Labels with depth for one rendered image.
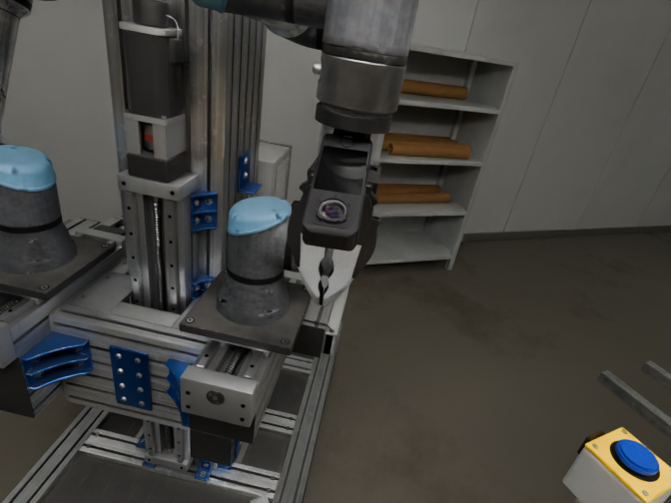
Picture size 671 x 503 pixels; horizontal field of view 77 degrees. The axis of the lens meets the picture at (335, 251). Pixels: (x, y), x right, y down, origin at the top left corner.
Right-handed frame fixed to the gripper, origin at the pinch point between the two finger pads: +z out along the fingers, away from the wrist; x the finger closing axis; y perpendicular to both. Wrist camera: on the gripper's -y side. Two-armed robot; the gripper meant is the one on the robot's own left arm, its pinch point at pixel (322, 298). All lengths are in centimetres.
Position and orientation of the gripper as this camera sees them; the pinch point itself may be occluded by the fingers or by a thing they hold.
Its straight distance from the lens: 46.6
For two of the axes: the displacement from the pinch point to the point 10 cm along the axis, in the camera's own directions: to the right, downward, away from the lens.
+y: 1.5, -4.5, 8.8
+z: -1.5, 8.7, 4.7
